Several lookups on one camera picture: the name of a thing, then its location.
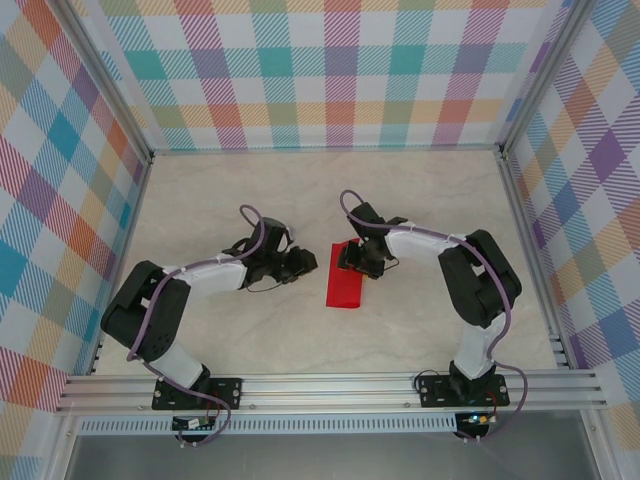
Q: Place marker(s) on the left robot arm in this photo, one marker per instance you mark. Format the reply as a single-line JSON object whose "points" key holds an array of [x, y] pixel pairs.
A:
{"points": [[160, 320]]}

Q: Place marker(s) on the aluminium frame post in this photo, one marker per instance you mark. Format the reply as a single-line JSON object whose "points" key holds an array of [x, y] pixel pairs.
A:
{"points": [[100, 75], [545, 75]]}

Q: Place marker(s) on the grey metal panel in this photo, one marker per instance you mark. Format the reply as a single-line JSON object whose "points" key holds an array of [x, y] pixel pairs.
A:
{"points": [[325, 460]]}

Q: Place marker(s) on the small circuit board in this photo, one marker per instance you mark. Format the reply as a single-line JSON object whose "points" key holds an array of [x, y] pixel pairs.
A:
{"points": [[477, 419], [192, 424]]}

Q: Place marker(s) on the aluminium table edge rail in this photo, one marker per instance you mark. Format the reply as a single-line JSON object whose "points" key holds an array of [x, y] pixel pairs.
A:
{"points": [[325, 149], [123, 260], [532, 260]]}

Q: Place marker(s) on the wide aluminium mounting rail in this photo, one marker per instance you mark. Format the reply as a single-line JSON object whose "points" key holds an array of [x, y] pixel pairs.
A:
{"points": [[325, 392]]}

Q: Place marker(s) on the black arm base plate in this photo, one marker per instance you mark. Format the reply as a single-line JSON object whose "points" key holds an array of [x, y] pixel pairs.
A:
{"points": [[227, 392], [435, 392]]}

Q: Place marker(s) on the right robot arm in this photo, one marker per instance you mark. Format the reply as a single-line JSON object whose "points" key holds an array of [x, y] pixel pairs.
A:
{"points": [[480, 285]]}

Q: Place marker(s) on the red paper sheet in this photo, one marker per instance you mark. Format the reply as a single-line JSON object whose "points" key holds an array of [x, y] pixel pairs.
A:
{"points": [[342, 292]]}

